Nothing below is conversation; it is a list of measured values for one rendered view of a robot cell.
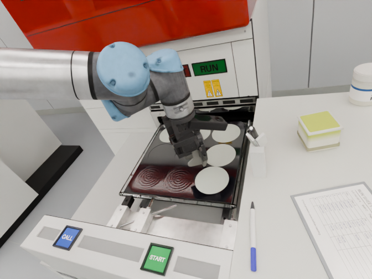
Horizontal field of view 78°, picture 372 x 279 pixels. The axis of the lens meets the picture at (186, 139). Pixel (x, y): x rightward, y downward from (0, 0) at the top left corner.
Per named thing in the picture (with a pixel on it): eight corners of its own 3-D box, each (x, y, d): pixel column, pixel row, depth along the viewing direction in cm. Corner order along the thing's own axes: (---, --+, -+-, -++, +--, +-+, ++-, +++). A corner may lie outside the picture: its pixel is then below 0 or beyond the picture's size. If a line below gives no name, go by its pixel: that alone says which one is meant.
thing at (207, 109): (158, 127, 106) (150, 109, 100) (258, 124, 88) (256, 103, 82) (156, 129, 105) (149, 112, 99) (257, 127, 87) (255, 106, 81)
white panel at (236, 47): (102, 129, 124) (56, 58, 99) (261, 125, 91) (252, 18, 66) (99, 133, 122) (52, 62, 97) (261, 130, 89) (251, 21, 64)
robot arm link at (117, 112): (89, 81, 42) (142, 56, 44) (99, 97, 53) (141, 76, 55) (110, 118, 42) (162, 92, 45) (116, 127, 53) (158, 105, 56)
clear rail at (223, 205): (121, 193, 75) (119, 190, 74) (237, 206, 60) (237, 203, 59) (119, 196, 74) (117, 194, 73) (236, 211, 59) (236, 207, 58)
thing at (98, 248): (71, 237, 76) (44, 214, 67) (242, 277, 53) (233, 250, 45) (52, 267, 69) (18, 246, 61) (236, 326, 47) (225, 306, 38)
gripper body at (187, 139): (172, 145, 69) (159, 112, 61) (199, 134, 69) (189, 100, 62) (180, 161, 63) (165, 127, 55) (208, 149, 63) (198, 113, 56)
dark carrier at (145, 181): (163, 124, 97) (163, 123, 97) (246, 122, 84) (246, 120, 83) (124, 192, 74) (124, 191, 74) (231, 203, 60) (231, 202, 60)
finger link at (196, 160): (190, 171, 72) (181, 150, 66) (207, 164, 72) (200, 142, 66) (193, 178, 69) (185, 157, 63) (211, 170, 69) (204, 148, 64)
